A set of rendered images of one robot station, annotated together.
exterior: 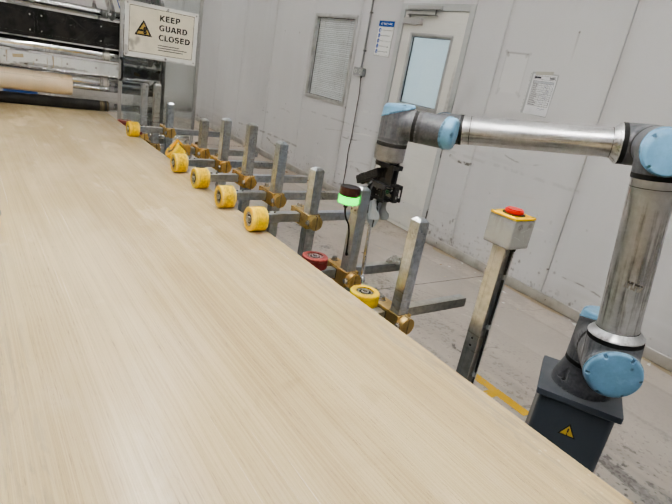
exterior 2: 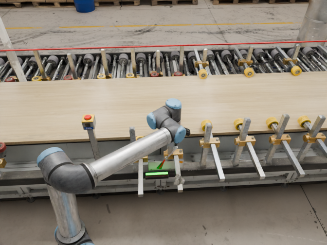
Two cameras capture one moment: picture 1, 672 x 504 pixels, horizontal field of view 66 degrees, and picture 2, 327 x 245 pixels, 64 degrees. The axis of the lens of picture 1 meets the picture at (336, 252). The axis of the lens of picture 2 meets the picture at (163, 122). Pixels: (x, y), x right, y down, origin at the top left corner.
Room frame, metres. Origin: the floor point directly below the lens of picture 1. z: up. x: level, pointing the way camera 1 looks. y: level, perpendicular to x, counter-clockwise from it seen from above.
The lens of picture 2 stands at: (2.15, -1.09, 2.26)
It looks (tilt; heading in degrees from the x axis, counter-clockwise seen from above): 42 degrees down; 124
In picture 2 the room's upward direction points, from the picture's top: straight up
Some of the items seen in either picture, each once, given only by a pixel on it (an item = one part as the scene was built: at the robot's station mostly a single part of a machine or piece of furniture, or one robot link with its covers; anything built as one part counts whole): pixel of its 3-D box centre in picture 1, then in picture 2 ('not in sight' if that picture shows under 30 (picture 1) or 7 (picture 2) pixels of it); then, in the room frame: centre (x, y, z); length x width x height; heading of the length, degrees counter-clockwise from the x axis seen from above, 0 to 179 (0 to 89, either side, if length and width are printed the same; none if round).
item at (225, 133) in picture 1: (221, 172); (309, 141); (2.28, 0.57, 0.92); 0.04 x 0.04 x 0.48; 38
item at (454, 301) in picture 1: (412, 309); (140, 168); (1.39, -0.25, 0.82); 0.44 x 0.03 x 0.04; 128
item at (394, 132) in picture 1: (396, 124); (172, 110); (1.55, -0.11, 1.32); 0.10 x 0.09 x 0.12; 76
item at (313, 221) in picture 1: (306, 217); (209, 142); (1.71, 0.12, 0.95); 0.14 x 0.06 x 0.05; 38
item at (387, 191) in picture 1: (385, 181); not in sight; (1.54, -0.11, 1.15); 0.09 x 0.08 x 0.12; 38
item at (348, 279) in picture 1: (341, 273); (172, 153); (1.51, -0.03, 0.85); 0.14 x 0.06 x 0.05; 38
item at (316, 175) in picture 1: (306, 235); (205, 148); (1.69, 0.11, 0.89); 0.04 x 0.04 x 0.48; 38
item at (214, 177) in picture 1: (256, 177); (285, 146); (2.16, 0.39, 0.95); 0.50 x 0.04 x 0.04; 128
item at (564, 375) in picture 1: (585, 371); not in sight; (1.53, -0.88, 0.65); 0.19 x 0.19 x 0.10
